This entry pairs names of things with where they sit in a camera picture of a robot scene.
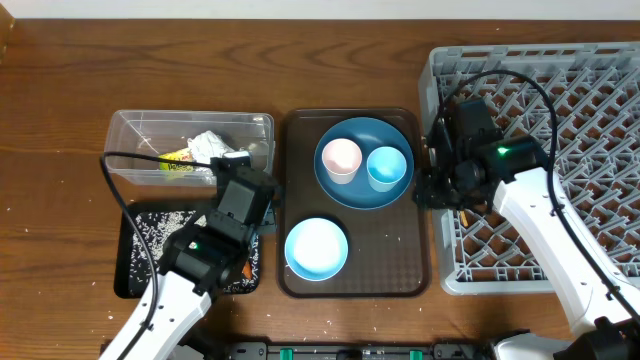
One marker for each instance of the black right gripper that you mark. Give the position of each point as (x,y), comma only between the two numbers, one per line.
(429,194)

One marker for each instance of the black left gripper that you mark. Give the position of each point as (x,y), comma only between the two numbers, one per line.
(270,206)

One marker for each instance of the white tissue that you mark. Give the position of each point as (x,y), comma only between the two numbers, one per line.
(206,146)

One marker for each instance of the wooden chopstick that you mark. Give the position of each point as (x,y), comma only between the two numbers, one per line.
(463,219)

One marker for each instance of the yellow snack wrapper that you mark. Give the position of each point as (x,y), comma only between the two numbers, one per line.
(184,155)

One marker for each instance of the orange carrot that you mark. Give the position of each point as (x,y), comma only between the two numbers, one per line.
(247,271)

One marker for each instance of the light blue rice bowl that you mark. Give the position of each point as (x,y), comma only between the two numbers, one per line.
(316,249)

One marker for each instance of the pink cup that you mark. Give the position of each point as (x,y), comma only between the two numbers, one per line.
(341,159)

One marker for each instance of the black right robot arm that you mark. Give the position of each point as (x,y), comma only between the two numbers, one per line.
(600,303)

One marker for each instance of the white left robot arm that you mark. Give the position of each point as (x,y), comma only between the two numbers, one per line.
(198,262)

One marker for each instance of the grey dishwasher rack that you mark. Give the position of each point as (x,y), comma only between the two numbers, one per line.
(584,96)

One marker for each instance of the clear plastic bin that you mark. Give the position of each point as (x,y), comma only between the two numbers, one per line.
(158,132)

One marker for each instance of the light blue cup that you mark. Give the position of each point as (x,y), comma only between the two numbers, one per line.
(385,166)

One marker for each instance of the black tray bin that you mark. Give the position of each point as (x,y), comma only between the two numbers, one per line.
(157,206)

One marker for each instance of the dark blue plate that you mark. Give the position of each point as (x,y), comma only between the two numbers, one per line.
(369,134)

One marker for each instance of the brown serving tray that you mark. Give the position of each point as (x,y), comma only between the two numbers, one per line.
(388,247)

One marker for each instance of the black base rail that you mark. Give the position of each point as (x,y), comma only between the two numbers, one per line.
(319,351)

